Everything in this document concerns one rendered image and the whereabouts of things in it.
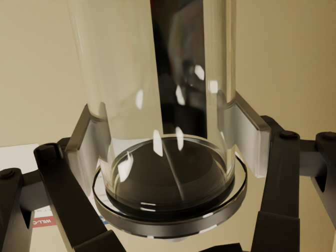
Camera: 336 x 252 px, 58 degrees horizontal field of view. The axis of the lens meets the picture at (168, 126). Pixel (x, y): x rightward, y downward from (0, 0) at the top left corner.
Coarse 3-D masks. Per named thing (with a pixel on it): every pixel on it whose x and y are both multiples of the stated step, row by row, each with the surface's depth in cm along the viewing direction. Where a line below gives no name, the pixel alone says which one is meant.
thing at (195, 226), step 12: (96, 204) 20; (108, 216) 18; (216, 216) 17; (132, 228) 17; (144, 228) 17; (156, 228) 17; (168, 228) 17; (180, 228) 17; (192, 228) 17; (204, 228) 17
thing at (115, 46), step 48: (96, 0) 13; (144, 0) 13; (192, 0) 13; (96, 48) 14; (144, 48) 14; (192, 48) 14; (96, 96) 16; (144, 96) 15; (192, 96) 15; (96, 144) 18; (144, 144) 16; (192, 144) 16; (96, 192) 20; (144, 192) 17; (192, 192) 17; (240, 192) 19
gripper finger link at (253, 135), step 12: (240, 96) 20; (240, 108) 18; (252, 108) 18; (240, 120) 18; (252, 120) 16; (240, 132) 18; (252, 132) 16; (264, 132) 15; (240, 144) 19; (252, 144) 16; (264, 144) 16; (252, 156) 16; (264, 156) 16; (252, 168) 17; (264, 168) 16
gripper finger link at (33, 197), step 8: (64, 144) 17; (24, 176) 14; (32, 176) 14; (40, 176) 14; (24, 184) 14; (32, 184) 14; (40, 184) 14; (24, 192) 14; (32, 192) 14; (40, 192) 14; (24, 200) 14; (32, 200) 14; (40, 200) 14; (48, 200) 14; (24, 208) 14; (32, 208) 14
